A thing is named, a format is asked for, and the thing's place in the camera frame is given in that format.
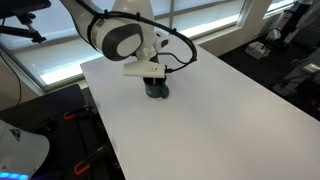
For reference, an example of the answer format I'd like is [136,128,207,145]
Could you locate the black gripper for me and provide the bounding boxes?
[142,76,167,87]

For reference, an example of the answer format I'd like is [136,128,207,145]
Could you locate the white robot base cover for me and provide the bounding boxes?
[0,119,51,180]

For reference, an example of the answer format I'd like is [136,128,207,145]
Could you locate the dark teal mug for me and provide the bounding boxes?
[144,82,170,100]

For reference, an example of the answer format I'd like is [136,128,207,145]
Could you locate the orange black clamp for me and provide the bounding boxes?
[73,143,112,176]
[63,104,96,122]

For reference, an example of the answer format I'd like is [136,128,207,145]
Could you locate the white box device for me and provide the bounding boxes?
[244,40,272,61]

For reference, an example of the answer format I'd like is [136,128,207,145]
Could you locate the black side platform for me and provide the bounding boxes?
[0,83,127,180]

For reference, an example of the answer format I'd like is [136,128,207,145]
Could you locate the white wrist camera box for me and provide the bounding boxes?
[122,60,167,80]

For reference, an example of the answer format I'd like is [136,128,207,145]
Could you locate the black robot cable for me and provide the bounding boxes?
[75,0,198,74]

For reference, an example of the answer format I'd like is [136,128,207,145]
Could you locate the thin black hanging cable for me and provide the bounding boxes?
[0,52,23,108]

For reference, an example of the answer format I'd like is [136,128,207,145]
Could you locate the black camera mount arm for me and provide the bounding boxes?
[0,0,52,44]

